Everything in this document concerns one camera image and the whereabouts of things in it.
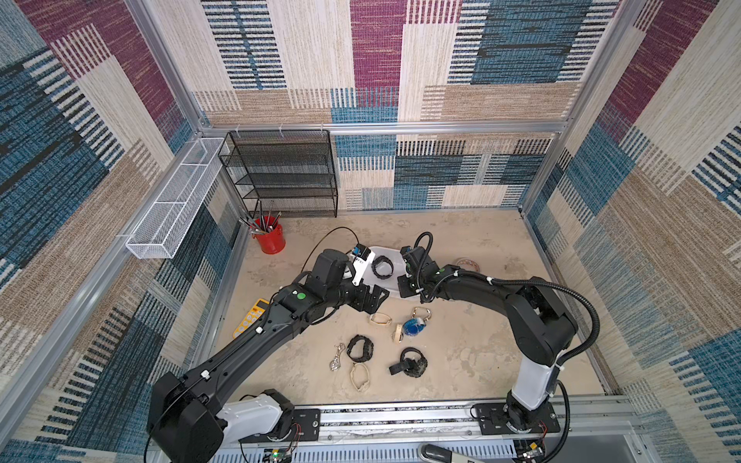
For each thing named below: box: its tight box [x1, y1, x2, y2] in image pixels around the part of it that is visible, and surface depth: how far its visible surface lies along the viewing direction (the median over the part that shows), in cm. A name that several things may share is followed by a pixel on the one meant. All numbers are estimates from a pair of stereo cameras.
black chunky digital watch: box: [346, 334, 375, 363], surface depth 87 cm
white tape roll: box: [455, 256, 481, 273], surface depth 107 cm
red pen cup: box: [254, 216, 287, 256], surface depth 107 cm
